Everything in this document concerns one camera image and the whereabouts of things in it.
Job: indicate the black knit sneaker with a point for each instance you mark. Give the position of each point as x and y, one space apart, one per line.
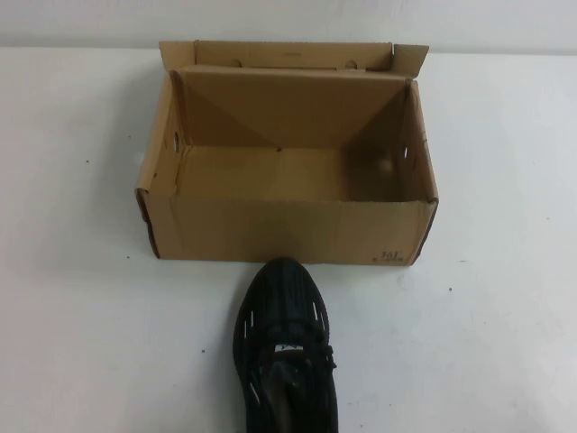
284 306

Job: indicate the brown cardboard shoe box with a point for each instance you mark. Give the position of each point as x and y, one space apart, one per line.
288 230

